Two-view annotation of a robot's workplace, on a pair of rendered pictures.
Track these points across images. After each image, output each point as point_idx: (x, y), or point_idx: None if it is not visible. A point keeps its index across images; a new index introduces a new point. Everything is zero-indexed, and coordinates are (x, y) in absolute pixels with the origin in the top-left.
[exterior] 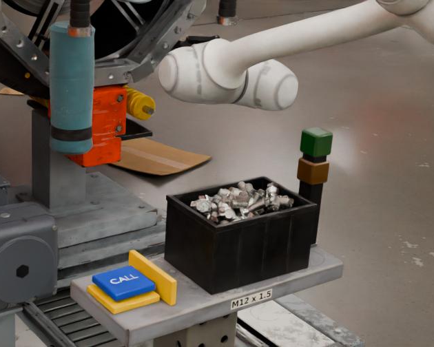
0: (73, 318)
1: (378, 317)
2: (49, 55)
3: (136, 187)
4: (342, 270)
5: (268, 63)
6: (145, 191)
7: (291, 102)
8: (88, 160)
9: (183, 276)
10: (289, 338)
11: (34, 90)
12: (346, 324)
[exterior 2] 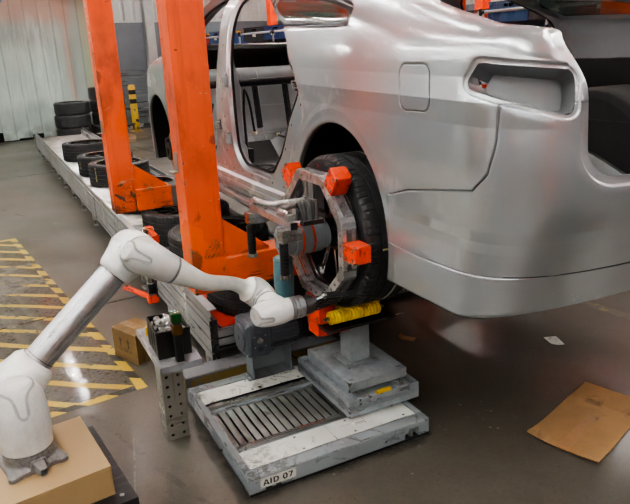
0: (296, 395)
1: None
2: None
3: (509, 425)
4: (161, 372)
5: (262, 301)
6: (503, 429)
7: (256, 324)
8: (309, 327)
9: None
10: (257, 453)
11: None
12: (302, 502)
